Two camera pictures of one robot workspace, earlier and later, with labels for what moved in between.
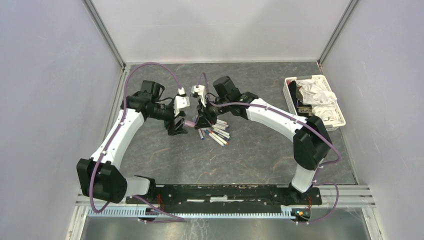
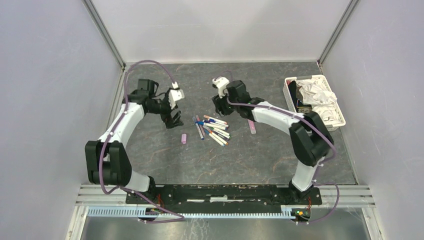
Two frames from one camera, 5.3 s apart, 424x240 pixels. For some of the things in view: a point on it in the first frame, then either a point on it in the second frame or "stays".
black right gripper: x=202 y=122 -> x=219 y=104
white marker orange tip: x=219 y=138 stays
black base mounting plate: x=268 y=196 stays
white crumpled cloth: x=321 y=99 stays
